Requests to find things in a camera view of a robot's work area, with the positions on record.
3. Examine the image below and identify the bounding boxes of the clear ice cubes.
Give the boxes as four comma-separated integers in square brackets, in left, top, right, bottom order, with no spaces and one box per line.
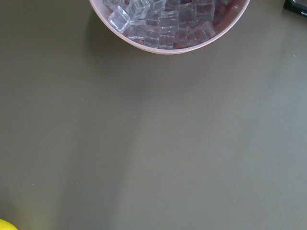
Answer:
[103,0,232,50]

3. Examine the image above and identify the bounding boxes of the pink bowl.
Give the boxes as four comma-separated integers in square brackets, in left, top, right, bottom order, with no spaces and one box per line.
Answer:
[90,0,249,55]

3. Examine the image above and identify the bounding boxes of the yellow lemon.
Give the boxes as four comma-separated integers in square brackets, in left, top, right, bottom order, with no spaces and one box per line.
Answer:
[0,219,18,230]

